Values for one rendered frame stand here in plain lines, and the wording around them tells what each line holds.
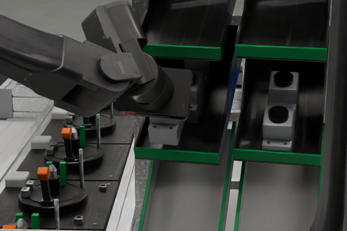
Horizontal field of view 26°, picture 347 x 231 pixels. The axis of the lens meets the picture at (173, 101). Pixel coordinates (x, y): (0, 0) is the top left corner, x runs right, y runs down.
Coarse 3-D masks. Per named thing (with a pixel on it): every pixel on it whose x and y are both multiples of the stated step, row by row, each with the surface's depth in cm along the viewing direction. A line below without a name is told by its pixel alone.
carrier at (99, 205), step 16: (80, 160) 153; (16, 176) 161; (64, 176) 155; (80, 176) 154; (16, 192) 158; (32, 192) 153; (64, 192) 153; (80, 192) 153; (96, 192) 158; (112, 192) 158; (0, 208) 150; (16, 208) 150; (32, 208) 147; (48, 208) 146; (64, 208) 147; (80, 208) 149; (96, 208) 150; (112, 208) 153; (0, 224) 143; (48, 224) 143; (64, 224) 143; (80, 224) 143; (96, 224) 143
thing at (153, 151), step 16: (224, 48) 133; (160, 64) 126; (176, 64) 132; (224, 64) 130; (240, 64) 130; (224, 80) 127; (208, 96) 124; (224, 96) 124; (208, 112) 121; (224, 112) 121; (144, 128) 118; (192, 128) 119; (208, 128) 118; (224, 128) 115; (144, 144) 117; (160, 144) 117; (192, 144) 116; (208, 144) 116; (160, 160) 114; (176, 160) 114; (192, 160) 113; (208, 160) 112
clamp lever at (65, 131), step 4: (64, 128) 166; (68, 128) 166; (64, 132) 166; (68, 132) 165; (64, 136) 166; (68, 136) 166; (64, 140) 167; (68, 140) 167; (68, 144) 168; (68, 148) 169; (68, 152) 169; (72, 152) 170; (68, 156) 170
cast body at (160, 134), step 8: (152, 120) 111; (160, 120) 111; (168, 120) 110; (176, 120) 110; (152, 128) 111; (160, 128) 110; (168, 128) 110; (176, 128) 110; (152, 136) 111; (160, 136) 111; (168, 136) 111; (176, 136) 110; (168, 144) 112; (176, 144) 112
